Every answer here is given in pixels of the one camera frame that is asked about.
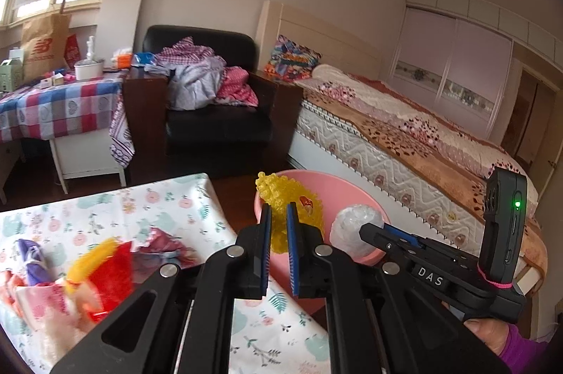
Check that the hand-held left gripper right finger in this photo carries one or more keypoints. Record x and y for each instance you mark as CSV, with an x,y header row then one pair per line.
x,y
292,259

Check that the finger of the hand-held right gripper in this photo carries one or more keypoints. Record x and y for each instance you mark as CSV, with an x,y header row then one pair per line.
x,y
378,240
402,236

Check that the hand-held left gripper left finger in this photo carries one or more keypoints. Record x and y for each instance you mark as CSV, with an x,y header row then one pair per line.
x,y
266,255

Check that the clear plastic wrap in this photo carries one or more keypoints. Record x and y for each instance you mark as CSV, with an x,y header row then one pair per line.
x,y
352,224

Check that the pink plastic bin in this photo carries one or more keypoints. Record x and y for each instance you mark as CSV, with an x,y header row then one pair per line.
x,y
338,189

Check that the red printed paper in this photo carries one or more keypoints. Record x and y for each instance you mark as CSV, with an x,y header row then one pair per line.
x,y
162,244

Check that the purple plastic bag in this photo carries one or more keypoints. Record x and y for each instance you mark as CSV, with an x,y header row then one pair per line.
x,y
33,264

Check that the person's right hand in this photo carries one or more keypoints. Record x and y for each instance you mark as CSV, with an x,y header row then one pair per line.
x,y
486,334

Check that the quilted bed mattress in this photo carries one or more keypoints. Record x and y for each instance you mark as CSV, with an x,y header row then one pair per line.
x,y
378,163

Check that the wooden door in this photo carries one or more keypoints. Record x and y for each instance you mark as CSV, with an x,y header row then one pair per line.
x,y
525,119

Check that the floral brown bedspread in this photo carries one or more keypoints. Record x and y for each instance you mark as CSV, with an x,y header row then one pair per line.
x,y
396,114

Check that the black leather armchair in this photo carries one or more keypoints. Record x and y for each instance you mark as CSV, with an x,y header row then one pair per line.
x,y
220,127

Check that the red dotted garment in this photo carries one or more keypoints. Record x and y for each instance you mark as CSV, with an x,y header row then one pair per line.
x,y
237,86

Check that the grey white garment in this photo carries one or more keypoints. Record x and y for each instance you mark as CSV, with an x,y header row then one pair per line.
x,y
195,86

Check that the white sliding wardrobe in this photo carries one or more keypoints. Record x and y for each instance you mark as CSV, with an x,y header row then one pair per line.
x,y
440,48

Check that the colourful printed pillow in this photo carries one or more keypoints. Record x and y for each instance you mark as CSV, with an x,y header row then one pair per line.
x,y
292,59

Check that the white side table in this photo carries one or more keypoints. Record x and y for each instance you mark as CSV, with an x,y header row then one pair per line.
x,y
88,156

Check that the cream wooden headboard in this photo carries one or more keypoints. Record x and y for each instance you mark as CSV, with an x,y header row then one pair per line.
x,y
325,26

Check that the pink plaid garment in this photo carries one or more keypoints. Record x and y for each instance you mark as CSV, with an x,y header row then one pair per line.
x,y
189,48

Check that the blue plastic bag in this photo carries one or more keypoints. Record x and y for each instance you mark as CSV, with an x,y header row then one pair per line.
x,y
144,58

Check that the pink white crumpled wrapper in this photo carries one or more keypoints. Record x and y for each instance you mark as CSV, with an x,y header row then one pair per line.
x,y
39,303

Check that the orange tissue box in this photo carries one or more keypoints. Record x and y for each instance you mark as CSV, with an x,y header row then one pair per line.
x,y
122,59

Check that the white round container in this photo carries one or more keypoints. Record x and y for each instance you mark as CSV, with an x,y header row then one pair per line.
x,y
88,70

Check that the plaid tablecloth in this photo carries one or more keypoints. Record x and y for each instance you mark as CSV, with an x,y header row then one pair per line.
x,y
57,105

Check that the small white box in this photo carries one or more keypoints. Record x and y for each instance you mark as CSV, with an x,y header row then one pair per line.
x,y
56,80

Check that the red card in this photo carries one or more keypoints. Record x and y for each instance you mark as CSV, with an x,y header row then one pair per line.
x,y
71,50

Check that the brown paper bag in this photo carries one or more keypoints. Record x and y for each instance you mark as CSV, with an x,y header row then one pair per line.
x,y
44,44

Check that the green house-shaped box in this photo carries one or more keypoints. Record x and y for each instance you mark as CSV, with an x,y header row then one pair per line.
x,y
11,75

